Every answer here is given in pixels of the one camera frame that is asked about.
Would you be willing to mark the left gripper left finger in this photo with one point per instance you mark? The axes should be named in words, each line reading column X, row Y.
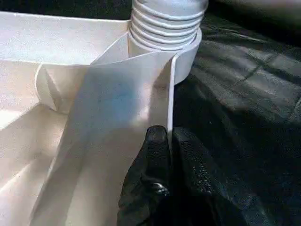
column 143, row 188

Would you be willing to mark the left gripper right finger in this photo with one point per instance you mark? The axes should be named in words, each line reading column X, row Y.
column 211, row 188

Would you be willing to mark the white plastic table leg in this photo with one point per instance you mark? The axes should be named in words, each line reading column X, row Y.
column 164, row 19

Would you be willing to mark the white plastic table top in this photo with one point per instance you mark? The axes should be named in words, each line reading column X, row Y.
column 47, row 47

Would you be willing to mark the black work mat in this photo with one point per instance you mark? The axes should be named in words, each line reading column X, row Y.
column 244, row 94

